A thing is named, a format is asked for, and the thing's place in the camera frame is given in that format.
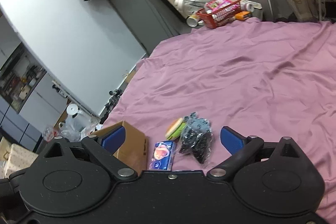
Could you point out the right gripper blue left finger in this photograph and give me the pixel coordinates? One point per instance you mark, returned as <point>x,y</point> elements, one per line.
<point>101,149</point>

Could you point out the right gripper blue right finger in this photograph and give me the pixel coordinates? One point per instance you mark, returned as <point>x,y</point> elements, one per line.
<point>243,151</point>

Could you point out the bag of black beads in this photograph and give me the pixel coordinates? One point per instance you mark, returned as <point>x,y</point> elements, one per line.
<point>196,138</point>

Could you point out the hamburger plush toy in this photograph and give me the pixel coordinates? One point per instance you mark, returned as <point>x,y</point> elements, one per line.
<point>175,129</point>

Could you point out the brown cardboard box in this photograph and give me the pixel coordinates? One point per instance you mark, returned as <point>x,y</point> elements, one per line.
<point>133,152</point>

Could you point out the white plastic bag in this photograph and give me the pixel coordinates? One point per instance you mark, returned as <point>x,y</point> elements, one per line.
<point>74,136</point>

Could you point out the white electric kettle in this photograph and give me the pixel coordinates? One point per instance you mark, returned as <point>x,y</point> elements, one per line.
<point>75,120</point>

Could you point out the red white bottle pack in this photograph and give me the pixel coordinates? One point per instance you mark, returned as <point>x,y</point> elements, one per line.
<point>49,133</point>

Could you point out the pink bed sheet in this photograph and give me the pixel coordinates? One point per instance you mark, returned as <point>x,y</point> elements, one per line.
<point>258,78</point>

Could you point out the white kitchen cabinet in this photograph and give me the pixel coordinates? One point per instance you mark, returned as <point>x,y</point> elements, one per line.
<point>30,100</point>

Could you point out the dotted beige cloth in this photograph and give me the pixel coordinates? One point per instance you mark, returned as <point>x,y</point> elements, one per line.
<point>14,157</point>

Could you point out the orange small object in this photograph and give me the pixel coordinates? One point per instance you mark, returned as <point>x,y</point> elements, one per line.
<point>243,15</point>

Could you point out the grey door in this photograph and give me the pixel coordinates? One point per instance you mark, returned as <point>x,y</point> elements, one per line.
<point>150,21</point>

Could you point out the red plastic basket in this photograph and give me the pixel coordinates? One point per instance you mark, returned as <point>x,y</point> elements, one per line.
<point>216,13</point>

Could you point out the clear plastic bottle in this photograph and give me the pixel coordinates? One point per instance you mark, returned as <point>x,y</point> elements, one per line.
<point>188,7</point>

